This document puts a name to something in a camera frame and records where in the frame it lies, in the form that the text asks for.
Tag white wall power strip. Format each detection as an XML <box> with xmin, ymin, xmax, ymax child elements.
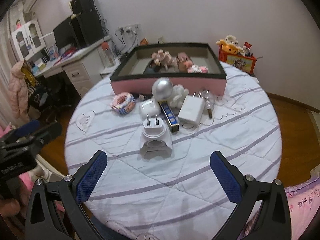
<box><xmin>120</xmin><ymin>23</ymin><xmax>141</xmax><ymax>32</ymax></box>

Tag pink-haired doll figurine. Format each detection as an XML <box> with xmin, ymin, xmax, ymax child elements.
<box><xmin>151</xmin><ymin>49</ymin><xmax>177</xmax><ymax>70</ymax></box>

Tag pink box with black rim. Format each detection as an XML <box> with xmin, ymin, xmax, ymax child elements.
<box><xmin>110</xmin><ymin>43</ymin><xmax>227</xmax><ymax>96</ymax></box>

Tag black office chair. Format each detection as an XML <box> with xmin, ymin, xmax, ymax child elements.
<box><xmin>25</xmin><ymin>73</ymin><xmax>77</xmax><ymax>113</ymax></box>

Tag pink printed bedding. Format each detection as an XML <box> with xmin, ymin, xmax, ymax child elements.
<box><xmin>285</xmin><ymin>177</ymin><xmax>319</xmax><ymax>239</ymax></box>

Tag pink donut block figure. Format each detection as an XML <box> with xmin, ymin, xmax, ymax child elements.
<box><xmin>111</xmin><ymin>92</ymin><xmax>136</xmax><ymax>115</ymax></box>

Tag black computer monitor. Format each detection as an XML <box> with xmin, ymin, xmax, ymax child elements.
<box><xmin>53</xmin><ymin>16</ymin><xmax>75</xmax><ymax>50</ymax></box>

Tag blue gold lighter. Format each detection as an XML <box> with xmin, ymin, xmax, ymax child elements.
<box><xmin>159</xmin><ymin>101</ymin><xmax>179</xmax><ymax>133</ymax></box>

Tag white glass-door cupboard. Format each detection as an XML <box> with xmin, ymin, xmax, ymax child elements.
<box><xmin>11</xmin><ymin>19</ymin><xmax>46</xmax><ymax>60</ymax></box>

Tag white striped quilted tablecloth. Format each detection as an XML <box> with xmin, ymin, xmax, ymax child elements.
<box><xmin>65</xmin><ymin>64</ymin><xmax>282</xmax><ymax>239</ymax></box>

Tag white earbuds case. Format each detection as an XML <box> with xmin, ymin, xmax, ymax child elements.
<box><xmin>139</xmin><ymin>98</ymin><xmax>161</xmax><ymax>120</ymax></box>

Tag black cables on wall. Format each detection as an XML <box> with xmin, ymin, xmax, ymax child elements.
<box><xmin>100</xmin><ymin>7</ymin><xmax>139</xmax><ymax>55</ymax></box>

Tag white square charger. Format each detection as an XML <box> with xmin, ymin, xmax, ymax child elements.
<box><xmin>178</xmin><ymin>95</ymin><xmax>205</xmax><ymax>126</ymax></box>

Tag orange toy storage box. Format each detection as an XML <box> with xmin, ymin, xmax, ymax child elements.
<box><xmin>219</xmin><ymin>46</ymin><xmax>257</xmax><ymax>74</ymax></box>

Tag silver ball white plush toy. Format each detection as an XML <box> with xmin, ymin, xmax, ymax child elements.
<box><xmin>151</xmin><ymin>77</ymin><xmax>189</xmax><ymax>109</ymax></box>

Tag white desk with drawers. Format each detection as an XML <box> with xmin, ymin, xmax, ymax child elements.
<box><xmin>35</xmin><ymin>36</ymin><xmax>111</xmax><ymax>97</ymax></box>

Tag black textured comb case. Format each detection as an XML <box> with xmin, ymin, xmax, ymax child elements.
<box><xmin>143</xmin><ymin>60</ymin><xmax>161</xmax><ymax>74</ymax></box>

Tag clear crystal bottle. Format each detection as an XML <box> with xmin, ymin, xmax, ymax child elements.
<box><xmin>201</xmin><ymin>89</ymin><xmax>214</xmax><ymax>119</ymax></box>

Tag pink jacket on chair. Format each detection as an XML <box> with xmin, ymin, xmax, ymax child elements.
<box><xmin>8</xmin><ymin>60</ymin><xmax>29</xmax><ymax>122</ymax></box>

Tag rose gold white cylinder bottle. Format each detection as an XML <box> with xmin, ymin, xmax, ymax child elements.
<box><xmin>176</xmin><ymin>52</ymin><xmax>194</xmax><ymax>73</ymax></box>

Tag yellow white plush toy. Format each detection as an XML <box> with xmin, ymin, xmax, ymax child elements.
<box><xmin>216</xmin><ymin>35</ymin><xmax>245</xmax><ymax>55</ymax></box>

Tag bottle with orange cap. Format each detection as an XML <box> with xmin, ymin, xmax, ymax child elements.
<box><xmin>101</xmin><ymin>42</ymin><xmax>116</xmax><ymax>67</ymax></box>

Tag orange snack bag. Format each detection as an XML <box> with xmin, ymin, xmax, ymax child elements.
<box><xmin>139</xmin><ymin>38</ymin><xmax>149</xmax><ymax>46</ymax></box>

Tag person's left hand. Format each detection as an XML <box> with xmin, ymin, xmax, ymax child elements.
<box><xmin>0</xmin><ymin>199</ymin><xmax>20</xmax><ymax>218</ymax></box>

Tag white round plug adapter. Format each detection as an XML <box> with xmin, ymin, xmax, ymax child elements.
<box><xmin>139</xmin><ymin>115</ymin><xmax>172</xmax><ymax>158</ymax></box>

